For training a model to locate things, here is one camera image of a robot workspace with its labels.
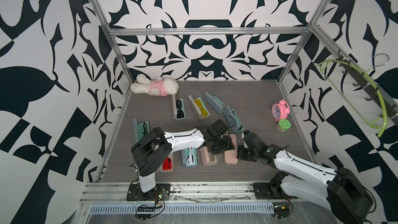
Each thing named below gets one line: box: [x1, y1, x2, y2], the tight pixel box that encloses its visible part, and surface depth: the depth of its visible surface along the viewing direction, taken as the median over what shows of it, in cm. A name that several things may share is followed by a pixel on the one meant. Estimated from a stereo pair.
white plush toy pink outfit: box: [130, 74, 180, 97], surface depth 107 cm
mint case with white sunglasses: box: [181, 147, 198, 168], surface depth 85 cm
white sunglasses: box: [186, 147, 196, 166], surface depth 85 cm
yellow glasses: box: [194, 98, 209, 118], surface depth 104 cm
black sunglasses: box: [175, 99, 185, 119], surface depth 103 cm
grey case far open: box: [204, 91, 227, 114], surface depth 104 cm
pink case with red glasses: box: [159, 152, 175, 173], surface depth 83 cm
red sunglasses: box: [162, 157, 173, 171], surface depth 83 cm
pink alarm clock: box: [271, 99, 291, 122], surface depth 96 cm
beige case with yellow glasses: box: [188, 94, 211, 119], surface depth 104 cm
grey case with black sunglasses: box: [172, 94, 187, 120], surface depth 103 cm
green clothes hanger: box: [315, 59, 388, 138], surface depth 62 cm
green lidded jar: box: [276, 118, 292, 133], surface depth 95 cm
